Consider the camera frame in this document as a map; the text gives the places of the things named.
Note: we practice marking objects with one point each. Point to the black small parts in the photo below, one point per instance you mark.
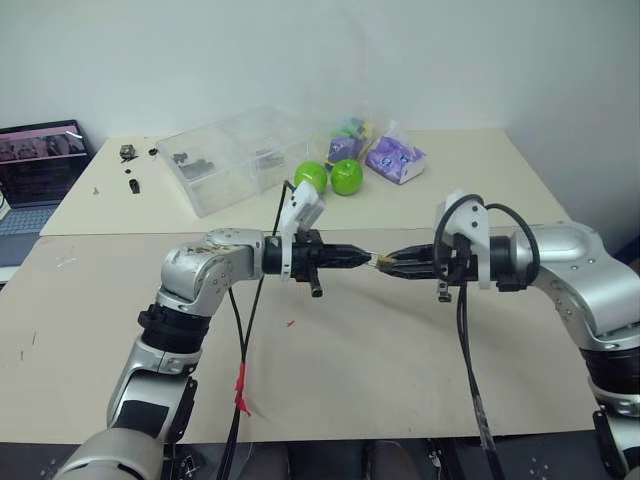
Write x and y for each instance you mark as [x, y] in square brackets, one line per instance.
[195, 164]

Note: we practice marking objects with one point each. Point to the small black plastic part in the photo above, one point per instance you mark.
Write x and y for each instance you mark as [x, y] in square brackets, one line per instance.
[134, 186]

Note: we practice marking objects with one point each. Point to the small black device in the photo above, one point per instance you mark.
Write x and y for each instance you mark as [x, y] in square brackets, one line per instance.
[128, 153]

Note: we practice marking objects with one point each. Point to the open laptop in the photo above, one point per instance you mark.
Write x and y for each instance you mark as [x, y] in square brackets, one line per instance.
[40, 165]

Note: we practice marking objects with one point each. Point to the small white object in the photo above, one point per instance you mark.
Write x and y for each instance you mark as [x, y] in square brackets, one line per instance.
[374, 260]

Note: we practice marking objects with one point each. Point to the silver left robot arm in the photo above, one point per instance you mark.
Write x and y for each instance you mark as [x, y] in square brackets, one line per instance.
[200, 270]

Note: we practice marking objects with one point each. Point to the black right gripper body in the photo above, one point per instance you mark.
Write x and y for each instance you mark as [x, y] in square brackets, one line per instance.
[457, 260]

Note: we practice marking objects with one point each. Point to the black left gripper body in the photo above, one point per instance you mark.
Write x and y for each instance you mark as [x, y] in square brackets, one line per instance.
[310, 257]

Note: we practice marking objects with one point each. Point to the red tape strip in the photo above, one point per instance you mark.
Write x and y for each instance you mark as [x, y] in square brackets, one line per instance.
[242, 387]

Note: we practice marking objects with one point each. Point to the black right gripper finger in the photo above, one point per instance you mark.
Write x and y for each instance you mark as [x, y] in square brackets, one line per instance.
[415, 253]
[412, 270]

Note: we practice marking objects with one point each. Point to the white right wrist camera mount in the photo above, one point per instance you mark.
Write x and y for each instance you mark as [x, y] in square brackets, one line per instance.
[472, 215]

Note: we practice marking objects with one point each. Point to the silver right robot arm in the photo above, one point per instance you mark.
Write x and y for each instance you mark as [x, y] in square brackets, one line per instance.
[575, 260]

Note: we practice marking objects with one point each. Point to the purple tissue pack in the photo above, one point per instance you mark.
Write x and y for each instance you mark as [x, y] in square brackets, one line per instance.
[395, 160]

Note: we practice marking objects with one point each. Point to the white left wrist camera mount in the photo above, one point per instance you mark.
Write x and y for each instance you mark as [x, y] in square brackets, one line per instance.
[302, 207]

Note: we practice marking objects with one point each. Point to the green apple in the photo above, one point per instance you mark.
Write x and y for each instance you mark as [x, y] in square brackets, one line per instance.
[310, 175]
[347, 177]

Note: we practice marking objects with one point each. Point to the clear bag with purple items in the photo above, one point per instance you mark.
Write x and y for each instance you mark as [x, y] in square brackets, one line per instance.
[350, 140]

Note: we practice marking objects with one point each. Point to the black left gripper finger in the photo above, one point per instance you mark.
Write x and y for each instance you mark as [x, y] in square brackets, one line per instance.
[345, 262]
[345, 250]

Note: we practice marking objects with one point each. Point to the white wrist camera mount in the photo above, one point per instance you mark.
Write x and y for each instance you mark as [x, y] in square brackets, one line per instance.
[472, 215]
[302, 207]

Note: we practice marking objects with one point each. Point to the clear plastic compartment box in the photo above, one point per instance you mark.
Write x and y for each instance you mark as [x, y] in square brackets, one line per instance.
[235, 155]

